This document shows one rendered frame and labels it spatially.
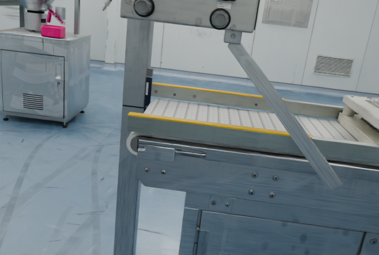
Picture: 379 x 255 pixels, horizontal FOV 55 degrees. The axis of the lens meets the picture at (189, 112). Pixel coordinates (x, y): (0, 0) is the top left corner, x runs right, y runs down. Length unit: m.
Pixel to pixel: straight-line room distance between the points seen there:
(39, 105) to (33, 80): 0.22
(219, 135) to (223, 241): 0.27
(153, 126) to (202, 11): 0.23
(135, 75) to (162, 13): 0.38
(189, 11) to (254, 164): 0.30
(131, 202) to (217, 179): 0.43
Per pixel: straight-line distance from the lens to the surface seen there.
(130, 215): 1.12
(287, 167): 0.72
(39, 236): 2.00
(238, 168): 0.71
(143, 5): 0.59
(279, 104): 0.62
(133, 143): 0.71
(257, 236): 0.85
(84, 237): 1.97
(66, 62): 3.14
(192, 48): 5.75
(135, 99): 0.98
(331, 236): 0.88
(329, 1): 5.96
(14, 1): 4.50
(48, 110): 3.30
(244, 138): 0.68
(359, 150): 0.74
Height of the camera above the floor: 1.16
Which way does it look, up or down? 17 degrees down
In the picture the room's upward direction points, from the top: 7 degrees clockwise
